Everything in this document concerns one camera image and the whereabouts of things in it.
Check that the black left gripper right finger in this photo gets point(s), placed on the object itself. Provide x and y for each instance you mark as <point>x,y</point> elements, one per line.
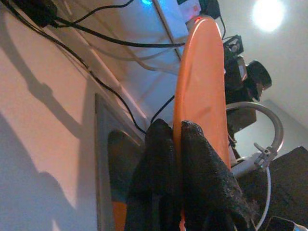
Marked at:
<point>207,187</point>

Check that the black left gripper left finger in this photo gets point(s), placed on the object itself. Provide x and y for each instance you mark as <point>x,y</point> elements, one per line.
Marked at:
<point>156,180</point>

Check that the orange plastic plate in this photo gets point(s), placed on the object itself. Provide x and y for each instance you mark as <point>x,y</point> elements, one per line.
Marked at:
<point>202,84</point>

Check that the stainless steel sink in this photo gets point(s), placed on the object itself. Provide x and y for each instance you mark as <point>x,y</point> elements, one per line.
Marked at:
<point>101,168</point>

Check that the dark cabinet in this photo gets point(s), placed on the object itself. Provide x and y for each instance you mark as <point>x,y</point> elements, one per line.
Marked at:
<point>288,183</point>

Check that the chrome faucet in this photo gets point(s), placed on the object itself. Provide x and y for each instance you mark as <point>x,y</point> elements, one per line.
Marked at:
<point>276,125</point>

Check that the black device with white labels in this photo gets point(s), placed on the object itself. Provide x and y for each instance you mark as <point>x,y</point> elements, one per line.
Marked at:
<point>209,7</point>

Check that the round ceiling light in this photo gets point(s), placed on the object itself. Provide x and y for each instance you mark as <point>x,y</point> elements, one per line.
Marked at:
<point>268,14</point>

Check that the black power adapter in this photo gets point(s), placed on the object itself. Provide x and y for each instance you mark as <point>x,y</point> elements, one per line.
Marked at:
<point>36,12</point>

